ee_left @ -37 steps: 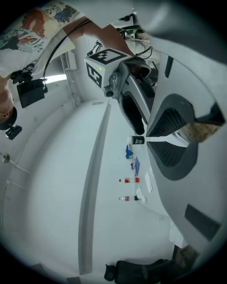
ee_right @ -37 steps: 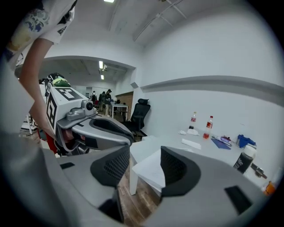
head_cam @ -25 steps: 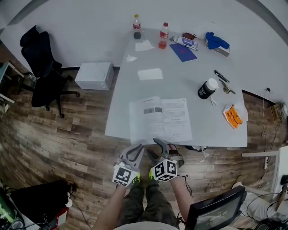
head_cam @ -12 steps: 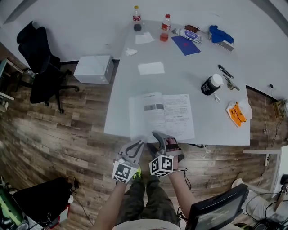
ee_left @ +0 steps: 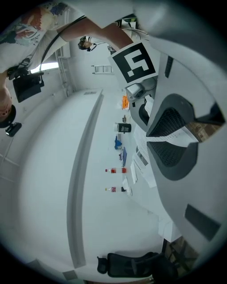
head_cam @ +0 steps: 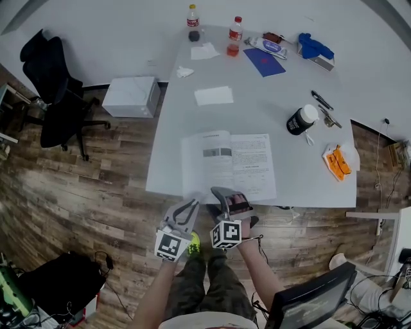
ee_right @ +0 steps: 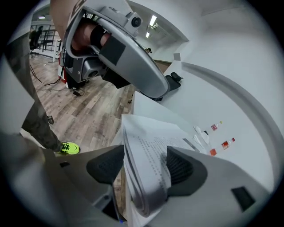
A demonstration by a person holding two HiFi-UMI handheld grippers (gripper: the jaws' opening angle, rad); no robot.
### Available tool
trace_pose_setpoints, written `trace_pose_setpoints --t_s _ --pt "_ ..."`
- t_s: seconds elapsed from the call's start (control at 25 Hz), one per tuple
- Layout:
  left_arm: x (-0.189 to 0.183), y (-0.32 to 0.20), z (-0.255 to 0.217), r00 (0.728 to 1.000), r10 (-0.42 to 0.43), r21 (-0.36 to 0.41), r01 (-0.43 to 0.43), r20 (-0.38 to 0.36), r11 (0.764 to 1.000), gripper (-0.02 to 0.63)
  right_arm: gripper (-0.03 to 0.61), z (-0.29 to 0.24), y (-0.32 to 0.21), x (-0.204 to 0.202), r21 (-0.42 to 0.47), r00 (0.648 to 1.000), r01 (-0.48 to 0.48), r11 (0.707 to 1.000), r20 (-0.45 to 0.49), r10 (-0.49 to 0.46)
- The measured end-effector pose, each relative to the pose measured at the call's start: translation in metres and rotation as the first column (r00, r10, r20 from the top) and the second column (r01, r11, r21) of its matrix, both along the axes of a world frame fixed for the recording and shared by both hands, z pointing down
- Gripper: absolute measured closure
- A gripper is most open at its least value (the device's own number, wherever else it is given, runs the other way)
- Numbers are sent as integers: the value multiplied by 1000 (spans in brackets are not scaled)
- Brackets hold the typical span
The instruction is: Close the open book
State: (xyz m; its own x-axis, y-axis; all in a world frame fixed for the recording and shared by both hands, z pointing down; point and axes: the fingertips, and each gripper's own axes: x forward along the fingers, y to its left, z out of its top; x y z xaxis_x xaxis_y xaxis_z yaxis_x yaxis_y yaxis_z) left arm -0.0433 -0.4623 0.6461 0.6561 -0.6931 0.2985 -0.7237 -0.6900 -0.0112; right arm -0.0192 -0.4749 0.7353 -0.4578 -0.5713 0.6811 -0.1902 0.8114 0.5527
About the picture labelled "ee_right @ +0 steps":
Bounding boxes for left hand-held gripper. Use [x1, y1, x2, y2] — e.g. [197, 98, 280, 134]
[63, 0, 171, 99]

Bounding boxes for booklet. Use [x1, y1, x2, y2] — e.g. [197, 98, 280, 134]
[119, 113, 210, 227]

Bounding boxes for black power adapter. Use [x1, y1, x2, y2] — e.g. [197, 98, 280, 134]
[70, 87, 85, 97]

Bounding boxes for neon yellow shoe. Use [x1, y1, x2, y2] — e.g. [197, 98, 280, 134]
[55, 141, 81, 156]

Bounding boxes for black office chair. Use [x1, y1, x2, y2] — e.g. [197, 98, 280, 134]
[142, 72, 184, 102]
[29, 26, 44, 54]

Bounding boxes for red drink bottle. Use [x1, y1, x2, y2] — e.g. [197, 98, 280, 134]
[209, 137, 236, 157]

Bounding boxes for black floor cable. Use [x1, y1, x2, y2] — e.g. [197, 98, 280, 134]
[30, 64, 64, 86]

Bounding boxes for black metal rack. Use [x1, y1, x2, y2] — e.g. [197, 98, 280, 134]
[41, 30, 62, 53]

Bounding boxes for white paper napkin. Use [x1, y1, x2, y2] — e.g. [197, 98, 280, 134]
[198, 132, 210, 146]

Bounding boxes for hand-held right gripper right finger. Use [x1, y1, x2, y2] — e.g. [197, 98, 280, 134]
[153, 145, 275, 227]

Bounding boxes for person's olive trousers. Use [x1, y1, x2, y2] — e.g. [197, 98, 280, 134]
[4, 33, 65, 153]

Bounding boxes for person's left hand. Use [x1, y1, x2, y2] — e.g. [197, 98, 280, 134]
[71, 21, 111, 51]

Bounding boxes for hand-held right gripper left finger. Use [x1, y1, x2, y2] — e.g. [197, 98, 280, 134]
[42, 144, 126, 204]

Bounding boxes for person's left forearm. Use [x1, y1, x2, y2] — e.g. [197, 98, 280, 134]
[50, 0, 77, 42]

